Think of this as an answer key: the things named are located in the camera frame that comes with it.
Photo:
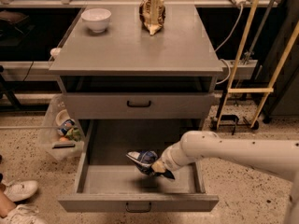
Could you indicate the grey drawer cabinet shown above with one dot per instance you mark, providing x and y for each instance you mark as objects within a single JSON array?
[{"x": 125, "y": 58}]

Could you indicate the open grey middle drawer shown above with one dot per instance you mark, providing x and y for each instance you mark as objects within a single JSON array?
[{"x": 107, "y": 181}]

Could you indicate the white ceramic bowl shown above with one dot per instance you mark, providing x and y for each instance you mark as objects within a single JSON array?
[{"x": 96, "y": 19}]

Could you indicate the blue soda can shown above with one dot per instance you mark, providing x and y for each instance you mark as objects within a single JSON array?
[{"x": 65, "y": 127}]

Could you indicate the person's bare leg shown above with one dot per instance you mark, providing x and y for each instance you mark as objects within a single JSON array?
[{"x": 6, "y": 205}]

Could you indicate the white sneaker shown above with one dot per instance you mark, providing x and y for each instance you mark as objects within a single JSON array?
[
  {"x": 23, "y": 214},
  {"x": 18, "y": 191}
]

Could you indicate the white sneaker lower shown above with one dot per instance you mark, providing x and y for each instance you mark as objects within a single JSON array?
[{"x": 23, "y": 214}]

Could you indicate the blue chip bag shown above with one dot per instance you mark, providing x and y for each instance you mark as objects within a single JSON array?
[{"x": 143, "y": 161}]

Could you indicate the yellow wooden frame stand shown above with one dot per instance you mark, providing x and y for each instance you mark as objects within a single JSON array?
[{"x": 242, "y": 58}]

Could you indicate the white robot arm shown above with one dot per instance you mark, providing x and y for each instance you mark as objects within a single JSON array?
[{"x": 275, "y": 157}]

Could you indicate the clear plastic bin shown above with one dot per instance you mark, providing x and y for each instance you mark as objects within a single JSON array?
[{"x": 59, "y": 147}]

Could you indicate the closed grey top drawer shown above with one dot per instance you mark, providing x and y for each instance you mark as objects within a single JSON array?
[{"x": 138, "y": 105}]

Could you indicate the white sneaker upper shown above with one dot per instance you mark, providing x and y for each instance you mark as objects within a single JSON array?
[{"x": 18, "y": 191}]

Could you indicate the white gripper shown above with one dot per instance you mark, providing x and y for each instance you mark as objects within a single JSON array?
[{"x": 168, "y": 160}]

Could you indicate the green snack bag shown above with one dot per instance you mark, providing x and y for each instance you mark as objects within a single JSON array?
[{"x": 73, "y": 134}]

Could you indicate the brown chip bag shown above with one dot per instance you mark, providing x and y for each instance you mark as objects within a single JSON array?
[{"x": 152, "y": 15}]

